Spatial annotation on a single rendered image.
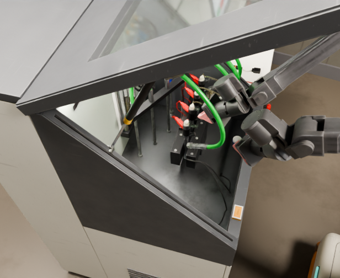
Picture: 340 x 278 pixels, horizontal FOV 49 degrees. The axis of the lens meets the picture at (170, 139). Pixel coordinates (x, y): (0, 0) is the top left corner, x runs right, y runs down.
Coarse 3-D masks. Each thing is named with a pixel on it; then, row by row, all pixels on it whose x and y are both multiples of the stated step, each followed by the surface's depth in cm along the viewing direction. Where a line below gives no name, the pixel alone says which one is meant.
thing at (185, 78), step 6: (186, 78) 104; (192, 84) 104; (132, 90) 127; (198, 90) 104; (132, 96) 130; (204, 96) 104; (132, 102) 132; (210, 102) 105; (210, 108) 105; (216, 114) 106; (216, 120) 107; (222, 126) 108; (222, 132) 109; (222, 138) 111; (216, 144) 115; (222, 144) 113
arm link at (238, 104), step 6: (240, 96) 112; (228, 102) 115; (234, 102) 113; (240, 102) 112; (246, 102) 114; (228, 108) 115; (234, 108) 113; (240, 108) 112; (246, 108) 114; (234, 114) 115; (240, 114) 115
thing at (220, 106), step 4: (212, 96) 121; (216, 96) 122; (212, 100) 120; (216, 100) 122; (220, 100) 123; (204, 104) 120; (212, 104) 120; (216, 104) 120; (220, 104) 118; (224, 104) 117; (208, 108) 119; (216, 108) 119; (220, 108) 118; (224, 108) 116; (220, 112) 118; (224, 112) 117; (220, 116) 119; (224, 116) 118; (228, 116) 118; (224, 120) 123; (228, 120) 124; (224, 124) 122
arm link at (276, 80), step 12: (324, 36) 104; (336, 36) 102; (312, 48) 105; (324, 48) 104; (336, 48) 104; (288, 60) 109; (300, 60) 106; (312, 60) 106; (276, 72) 109; (288, 72) 108; (300, 72) 107; (252, 84) 114; (264, 84) 109; (276, 84) 109; (288, 84) 109
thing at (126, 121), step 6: (144, 84) 75; (150, 84) 74; (144, 90) 76; (138, 96) 79; (144, 96) 78; (138, 102) 80; (132, 108) 82; (138, 108) 82; (126, 114) 86; (132, 114) 84; (126, 120) 87; (120, 132) 93; (114, 144) 98; (114, 150) 102
